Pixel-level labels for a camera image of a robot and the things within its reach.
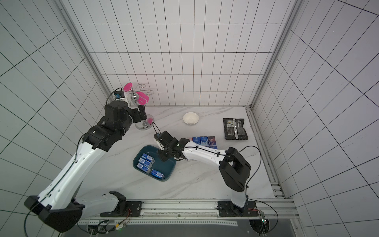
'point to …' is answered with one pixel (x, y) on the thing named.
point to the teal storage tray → (167, 168)
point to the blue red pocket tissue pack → (211, 142)
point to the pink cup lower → (142, 98)
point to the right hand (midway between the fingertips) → (156, 157)
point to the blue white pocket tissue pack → (204, 140)
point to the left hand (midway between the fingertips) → (134, 111)
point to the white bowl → (190, 118)
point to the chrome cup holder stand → (145, 124)
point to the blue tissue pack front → (157, 174)
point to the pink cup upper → (127, 87)
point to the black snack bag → (234, 129)
